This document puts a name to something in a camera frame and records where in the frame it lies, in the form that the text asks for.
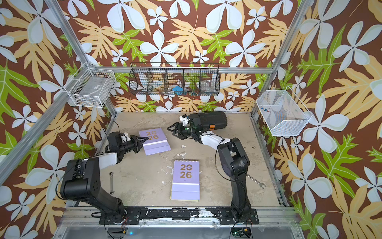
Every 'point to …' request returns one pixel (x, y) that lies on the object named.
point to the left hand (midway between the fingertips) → (149, 136)
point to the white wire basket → (93, 88)
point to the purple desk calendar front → (186, 181)
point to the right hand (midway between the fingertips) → (169, 131)
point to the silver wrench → (262, 185)
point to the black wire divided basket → (174, 78)
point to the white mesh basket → (283, 113)
